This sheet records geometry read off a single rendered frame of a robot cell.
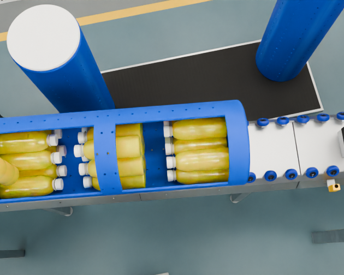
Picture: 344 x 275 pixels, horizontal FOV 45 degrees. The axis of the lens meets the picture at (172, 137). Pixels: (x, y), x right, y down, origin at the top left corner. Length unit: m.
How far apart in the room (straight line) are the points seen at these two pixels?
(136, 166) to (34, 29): 0.70
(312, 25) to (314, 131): 0.55
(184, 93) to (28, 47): 1.08
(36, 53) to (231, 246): 1.50
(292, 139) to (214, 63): 1.05
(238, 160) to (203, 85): 1.25
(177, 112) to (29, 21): 0.73
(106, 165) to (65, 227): 1.30
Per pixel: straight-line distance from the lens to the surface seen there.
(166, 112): 1.30
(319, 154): 1.63
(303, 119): 1.59
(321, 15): 1.92
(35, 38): 1.68
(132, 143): 1.29
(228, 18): 2.86
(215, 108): 1.30
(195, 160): 1.32
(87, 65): 1.77
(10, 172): 1.34
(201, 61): 2.53
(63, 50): 1.63
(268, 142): 1.59
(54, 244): 2.54
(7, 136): 1.44
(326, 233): 2.32
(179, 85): 2.47
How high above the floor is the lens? 2.43
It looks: 75 degrees down
